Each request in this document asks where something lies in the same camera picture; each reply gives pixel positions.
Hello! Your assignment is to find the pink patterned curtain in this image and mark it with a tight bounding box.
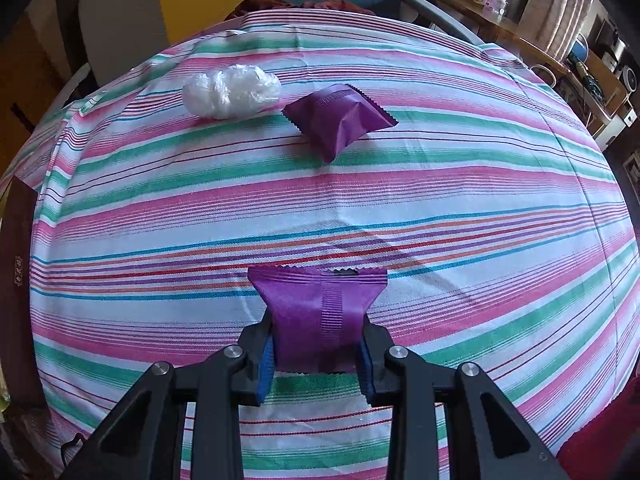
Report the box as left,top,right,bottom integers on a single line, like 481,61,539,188
518,0,593,62

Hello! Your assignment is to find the purple snack packet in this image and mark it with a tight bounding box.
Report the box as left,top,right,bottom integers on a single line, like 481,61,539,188
247,266,387,374
282,84,398,164

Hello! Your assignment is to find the dark red cloth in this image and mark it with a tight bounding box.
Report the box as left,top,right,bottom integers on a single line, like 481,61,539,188
226,0,374,21

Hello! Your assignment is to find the striped bed sheet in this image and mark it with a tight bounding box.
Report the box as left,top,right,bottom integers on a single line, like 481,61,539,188
6,10,639,470

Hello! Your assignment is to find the gold tin box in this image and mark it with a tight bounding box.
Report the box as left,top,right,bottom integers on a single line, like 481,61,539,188
0,178,46,408

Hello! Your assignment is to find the wooden side desk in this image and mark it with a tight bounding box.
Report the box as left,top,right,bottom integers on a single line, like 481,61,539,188
427,0,636,151

